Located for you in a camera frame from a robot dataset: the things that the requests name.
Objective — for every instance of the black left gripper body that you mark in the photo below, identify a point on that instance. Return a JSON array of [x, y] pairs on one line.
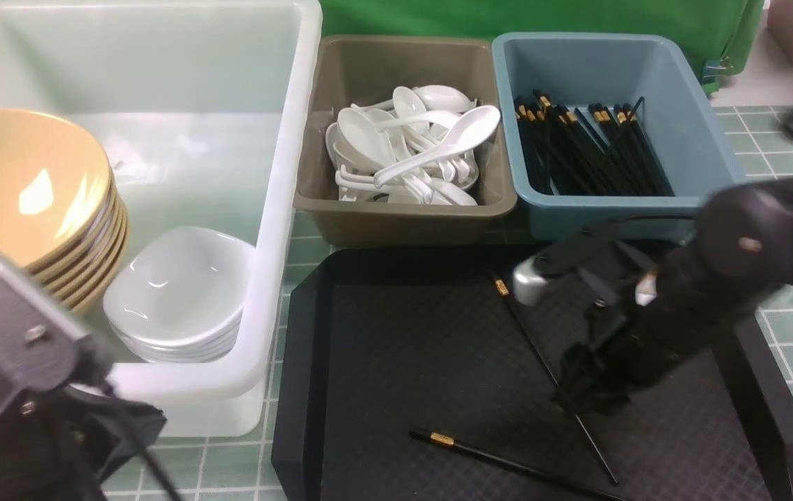
[[64, 450]]

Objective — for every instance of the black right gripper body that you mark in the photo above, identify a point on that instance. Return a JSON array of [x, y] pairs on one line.
[[667, 316]]

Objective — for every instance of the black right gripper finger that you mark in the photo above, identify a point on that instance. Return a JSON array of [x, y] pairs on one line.
[[595, 381]]

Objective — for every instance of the black chopstick gold band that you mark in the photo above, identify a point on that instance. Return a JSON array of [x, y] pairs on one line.
[[479, 454]]

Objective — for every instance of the white ceramic soup spoon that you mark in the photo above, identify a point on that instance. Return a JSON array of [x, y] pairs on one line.
[[470, 130]]

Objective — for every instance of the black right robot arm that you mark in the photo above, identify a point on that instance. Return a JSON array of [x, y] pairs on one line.
[[744, 234]]

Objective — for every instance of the black serving tray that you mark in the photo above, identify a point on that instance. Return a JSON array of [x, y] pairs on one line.
[[381, 339]]

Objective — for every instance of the stack of white dishes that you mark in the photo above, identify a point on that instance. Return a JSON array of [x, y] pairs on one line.
[[181, 299]]

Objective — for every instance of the pile of black chopsticks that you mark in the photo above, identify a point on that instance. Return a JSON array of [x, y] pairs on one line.
[[600, 151]]

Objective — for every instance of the stack of yellow bowls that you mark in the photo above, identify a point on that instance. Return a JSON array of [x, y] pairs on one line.
[[62, 219]]

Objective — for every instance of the blue plastic bin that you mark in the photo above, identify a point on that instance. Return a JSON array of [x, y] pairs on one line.
[[578, 69]]

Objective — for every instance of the pile of white spoons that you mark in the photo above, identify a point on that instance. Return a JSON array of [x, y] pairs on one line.
[[355, 170]]

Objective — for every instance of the large translucent white tub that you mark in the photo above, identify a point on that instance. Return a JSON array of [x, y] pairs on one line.
[[201, 107]]

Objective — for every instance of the olive brown plastic bin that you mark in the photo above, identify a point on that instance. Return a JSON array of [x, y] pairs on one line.
[[364, 70]]

